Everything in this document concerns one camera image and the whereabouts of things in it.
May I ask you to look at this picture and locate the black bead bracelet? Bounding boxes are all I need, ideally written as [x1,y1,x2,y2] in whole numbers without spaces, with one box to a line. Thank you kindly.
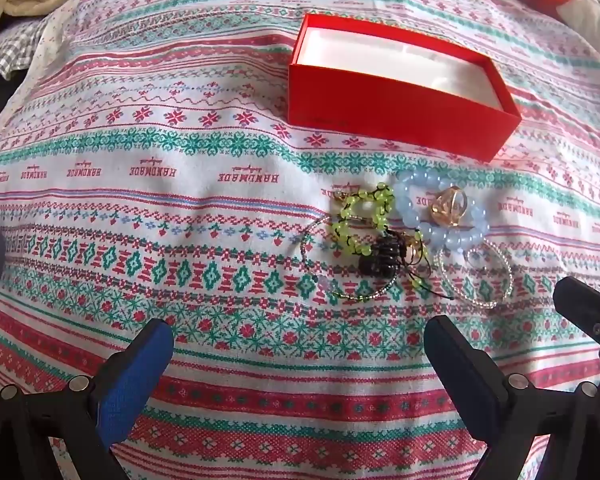
[357,230,431,301]

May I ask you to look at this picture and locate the grey checked cloth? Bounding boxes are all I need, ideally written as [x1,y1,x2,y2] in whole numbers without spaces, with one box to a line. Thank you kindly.
[0,20,56,81]

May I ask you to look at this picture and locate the green bead bracelet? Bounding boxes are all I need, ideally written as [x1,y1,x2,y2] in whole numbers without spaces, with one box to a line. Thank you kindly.
[331,183,396,258]

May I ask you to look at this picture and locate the gold hoop rings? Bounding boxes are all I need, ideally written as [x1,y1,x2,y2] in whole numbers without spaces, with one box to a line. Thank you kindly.
[427,185,468,228]

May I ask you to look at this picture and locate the light blue bead bracelet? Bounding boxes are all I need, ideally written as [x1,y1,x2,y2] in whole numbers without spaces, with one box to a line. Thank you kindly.
[394,169,491,256]

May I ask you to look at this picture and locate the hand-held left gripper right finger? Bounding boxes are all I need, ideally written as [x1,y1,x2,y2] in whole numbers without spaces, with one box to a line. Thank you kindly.
[424,315,600,480]

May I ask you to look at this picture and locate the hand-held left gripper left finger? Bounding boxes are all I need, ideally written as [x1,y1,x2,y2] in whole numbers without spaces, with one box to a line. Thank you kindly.
[0,319,175,480]

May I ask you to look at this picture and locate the red cardboard box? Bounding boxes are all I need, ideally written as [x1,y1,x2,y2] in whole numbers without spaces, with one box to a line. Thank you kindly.
[287,12,522,163]

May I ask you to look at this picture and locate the thin silver bangle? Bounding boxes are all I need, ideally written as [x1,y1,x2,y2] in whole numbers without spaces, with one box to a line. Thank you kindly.
[300,217,406,303]

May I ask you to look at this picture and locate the silver beaded hoop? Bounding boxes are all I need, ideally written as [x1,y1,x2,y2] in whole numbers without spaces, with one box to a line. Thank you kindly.
[439,240,513,309]

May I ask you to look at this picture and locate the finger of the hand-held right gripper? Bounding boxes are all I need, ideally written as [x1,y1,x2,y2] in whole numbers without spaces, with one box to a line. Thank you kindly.
[553,275,600,361]

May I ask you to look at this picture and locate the patterned red green blanket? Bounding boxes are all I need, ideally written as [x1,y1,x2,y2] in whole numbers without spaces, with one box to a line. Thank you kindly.
[0,0,600,480]

